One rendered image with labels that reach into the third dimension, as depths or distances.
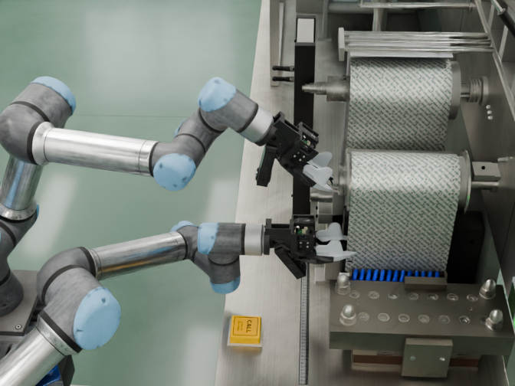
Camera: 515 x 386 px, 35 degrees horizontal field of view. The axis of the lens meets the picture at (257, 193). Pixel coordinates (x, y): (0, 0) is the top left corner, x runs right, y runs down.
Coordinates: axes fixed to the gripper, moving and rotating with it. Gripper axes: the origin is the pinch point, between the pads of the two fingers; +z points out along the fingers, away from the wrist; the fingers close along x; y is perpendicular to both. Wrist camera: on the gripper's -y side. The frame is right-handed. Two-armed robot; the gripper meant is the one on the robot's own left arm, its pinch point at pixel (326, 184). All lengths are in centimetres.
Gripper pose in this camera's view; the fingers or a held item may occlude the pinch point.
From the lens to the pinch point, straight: 183.1
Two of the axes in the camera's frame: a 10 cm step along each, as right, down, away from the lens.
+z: 7.8, 5.2, 3.6
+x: 0.6, -6.3, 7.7
